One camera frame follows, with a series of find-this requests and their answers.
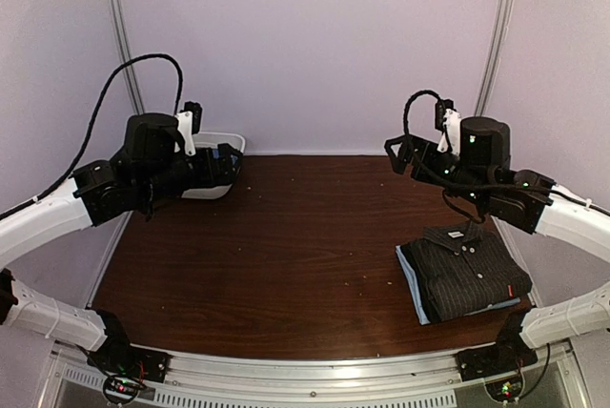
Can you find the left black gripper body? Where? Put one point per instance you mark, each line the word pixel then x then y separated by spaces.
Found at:
pixel 206 176

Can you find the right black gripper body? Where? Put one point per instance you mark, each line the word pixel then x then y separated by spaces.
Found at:
pixel 424 171

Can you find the dark pinstriped long sleeve shirt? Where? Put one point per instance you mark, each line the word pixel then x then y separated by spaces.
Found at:
pixel 463 268

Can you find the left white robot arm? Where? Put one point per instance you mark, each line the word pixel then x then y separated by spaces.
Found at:
pixel 162 156

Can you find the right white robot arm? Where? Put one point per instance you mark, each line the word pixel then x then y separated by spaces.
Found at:
pixel 472 161

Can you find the white plastic basin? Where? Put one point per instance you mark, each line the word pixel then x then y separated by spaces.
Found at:
pixel 212 140

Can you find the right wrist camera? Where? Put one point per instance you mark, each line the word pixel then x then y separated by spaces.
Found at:
pixel 448 123

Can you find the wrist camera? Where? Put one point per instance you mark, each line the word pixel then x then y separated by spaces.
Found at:
pixel 189 122
pixel 448 123

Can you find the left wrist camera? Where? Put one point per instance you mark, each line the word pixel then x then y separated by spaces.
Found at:
pixel 189 122

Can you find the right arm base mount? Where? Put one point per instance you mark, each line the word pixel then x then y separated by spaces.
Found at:
pixel 500 367

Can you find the aluminium front rail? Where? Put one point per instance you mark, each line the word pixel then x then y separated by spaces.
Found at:
pixel 424 380

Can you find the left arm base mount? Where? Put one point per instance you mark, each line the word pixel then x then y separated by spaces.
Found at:
pixel 129 377

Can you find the right aluminium frame post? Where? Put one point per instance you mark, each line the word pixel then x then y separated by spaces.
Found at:
pixel 490 72

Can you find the aluminium frame post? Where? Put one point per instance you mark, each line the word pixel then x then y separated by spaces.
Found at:
pixel 124 53
pixel 490 72

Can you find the left aluminium frame post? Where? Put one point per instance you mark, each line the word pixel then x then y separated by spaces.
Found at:
pixel 124 53

